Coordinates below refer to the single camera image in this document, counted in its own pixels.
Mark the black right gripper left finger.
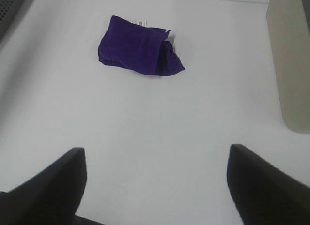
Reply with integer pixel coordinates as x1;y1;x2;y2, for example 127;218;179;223
0;148;87;225

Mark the purple towel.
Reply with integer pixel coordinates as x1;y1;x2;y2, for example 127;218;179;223
98;15;185;76

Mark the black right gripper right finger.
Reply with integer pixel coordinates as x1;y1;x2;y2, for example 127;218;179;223
226;144;310;225

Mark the grey perforated laundry basket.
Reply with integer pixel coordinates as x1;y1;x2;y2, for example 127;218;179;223
0;0;34;45

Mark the beige box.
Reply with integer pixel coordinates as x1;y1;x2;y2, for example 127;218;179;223
266;0;310;134

